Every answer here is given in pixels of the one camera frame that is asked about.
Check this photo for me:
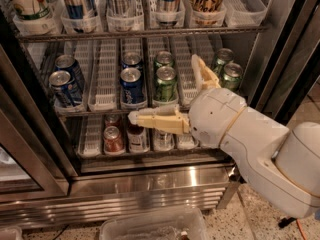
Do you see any white rounded gripper body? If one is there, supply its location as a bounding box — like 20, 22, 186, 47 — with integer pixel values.
188, 88, 247, 148

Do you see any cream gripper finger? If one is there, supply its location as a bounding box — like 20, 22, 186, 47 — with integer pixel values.
191, 54, 220, 92
128, 104, 190, 135

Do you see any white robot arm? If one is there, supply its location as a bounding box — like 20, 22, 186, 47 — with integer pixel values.
129, 54, 320, 218

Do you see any green soda can front right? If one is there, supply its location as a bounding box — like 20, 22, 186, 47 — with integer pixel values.
221, 63, 243, 91

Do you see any green soda can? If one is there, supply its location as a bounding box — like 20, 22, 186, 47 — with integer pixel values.
221, 63, 243, 91
153, 51, 175, 71
154, 66, 177, 102
211, 48, 234, 77

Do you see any green soda can front centre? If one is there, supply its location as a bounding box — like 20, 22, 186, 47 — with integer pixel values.
154, 66, 177, 102

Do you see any green soda can rear right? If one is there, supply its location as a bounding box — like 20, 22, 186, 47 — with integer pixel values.
211, 48, 234, 77

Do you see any blue pepsi can front centre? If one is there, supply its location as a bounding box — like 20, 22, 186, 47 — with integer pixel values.
120, 68, 144, 104

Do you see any blue pepsi can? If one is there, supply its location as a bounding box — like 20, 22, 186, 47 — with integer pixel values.
49, 70, 82, 108
121, 52, 143, 71
120, 68, 144, 104
55, 54, 85, 91

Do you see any green soda can rear centre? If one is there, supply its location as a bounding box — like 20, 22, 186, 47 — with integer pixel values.
153, 51, 175, 71

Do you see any red soda can rear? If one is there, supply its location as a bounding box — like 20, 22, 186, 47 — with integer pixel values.
104, 114, 122, 129

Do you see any red soda can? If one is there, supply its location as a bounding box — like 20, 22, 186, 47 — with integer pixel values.
104, 114, 122, 129
103, 126, 124, 153

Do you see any red soda can front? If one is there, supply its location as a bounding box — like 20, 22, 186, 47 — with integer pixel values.
103, 126, 124, 153

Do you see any blue pepsi can rear centre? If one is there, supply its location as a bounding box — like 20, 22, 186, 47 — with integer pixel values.
121, 52, 143, 71

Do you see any blue pepsi can front left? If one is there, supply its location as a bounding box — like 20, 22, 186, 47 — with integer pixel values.
49, 70, 82, 108

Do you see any stainless steel fridge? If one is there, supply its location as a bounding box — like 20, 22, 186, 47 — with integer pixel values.
0, 0, 320, 230

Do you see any blue pepsi can rear left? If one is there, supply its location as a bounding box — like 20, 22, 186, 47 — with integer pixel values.
55, 54, 85, 91

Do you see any clear water bottle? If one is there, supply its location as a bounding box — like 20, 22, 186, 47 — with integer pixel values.
154, 130, 173, 151

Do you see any brown juice bottle white cap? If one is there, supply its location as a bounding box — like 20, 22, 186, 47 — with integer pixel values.
127, 124, 148, 153

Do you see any empty white tray middle right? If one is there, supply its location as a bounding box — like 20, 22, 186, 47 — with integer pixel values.
171, 36, 197, 107

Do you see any empty white tray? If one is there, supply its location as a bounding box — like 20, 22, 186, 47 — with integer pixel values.
77, 115, 102, 159
223, 0, 267, 27
171, 36, 197, 107
88, 39, 118, 112

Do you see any empty white tray middle left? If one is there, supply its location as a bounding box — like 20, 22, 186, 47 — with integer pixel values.
88, 39, 118, 112

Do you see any empty white tray bottom left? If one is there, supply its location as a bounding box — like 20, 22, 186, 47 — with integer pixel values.
77, 115, 102, 159

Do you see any empty white tray top right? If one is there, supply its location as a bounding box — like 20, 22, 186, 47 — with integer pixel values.
223, 0, 267, 27

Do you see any clear plastic bin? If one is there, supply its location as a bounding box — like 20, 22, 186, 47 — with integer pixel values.
99, 207, 210, 240

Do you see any black tripod leg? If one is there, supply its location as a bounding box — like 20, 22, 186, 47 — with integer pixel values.
278, 217, 295, 229

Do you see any middle wire shelf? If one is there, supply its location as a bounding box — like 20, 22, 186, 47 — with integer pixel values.
56, 103, 191, 118

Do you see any wire shelf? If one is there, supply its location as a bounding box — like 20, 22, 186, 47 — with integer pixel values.
17, 26, 268, 43
56, 103, 191, 118

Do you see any orange cable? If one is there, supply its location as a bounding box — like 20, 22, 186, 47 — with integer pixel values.
295, 218, 308, 240

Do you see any top wire shelf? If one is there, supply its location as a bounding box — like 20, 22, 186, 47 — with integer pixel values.
17, 26, 268, 43

